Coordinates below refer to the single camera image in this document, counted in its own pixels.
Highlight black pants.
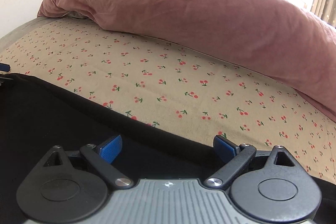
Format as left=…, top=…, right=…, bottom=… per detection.
left=1, top=74, right=335, bottom=223

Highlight grey mattress cover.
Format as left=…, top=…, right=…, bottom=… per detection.
left=0, top=16, right=56, bottom=52

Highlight cherry print bed sheet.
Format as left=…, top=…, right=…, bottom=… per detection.
left=1, top=18, right=335, bottom=182

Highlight pink duvet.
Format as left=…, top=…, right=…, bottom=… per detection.
left=38, top=0, right=335, bottom=119

